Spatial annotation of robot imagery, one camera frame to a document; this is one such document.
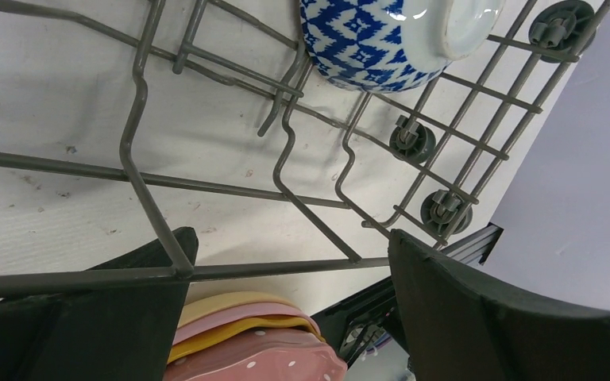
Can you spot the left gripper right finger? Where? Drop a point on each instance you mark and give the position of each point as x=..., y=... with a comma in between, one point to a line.
x=463, y=324

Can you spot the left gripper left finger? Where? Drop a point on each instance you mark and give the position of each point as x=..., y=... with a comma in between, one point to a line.
x=114, y=321

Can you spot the pink dotted plate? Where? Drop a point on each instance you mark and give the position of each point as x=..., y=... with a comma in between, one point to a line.
x=263, y=355

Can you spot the red patterned bowl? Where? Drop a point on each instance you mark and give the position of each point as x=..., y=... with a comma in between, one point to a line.
x=389, y=46

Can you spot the yellow plate under stack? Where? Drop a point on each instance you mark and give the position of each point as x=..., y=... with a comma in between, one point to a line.
x=224, y=332

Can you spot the aluminium rail frame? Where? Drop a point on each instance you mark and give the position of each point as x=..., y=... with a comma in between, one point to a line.
x=476, y=248

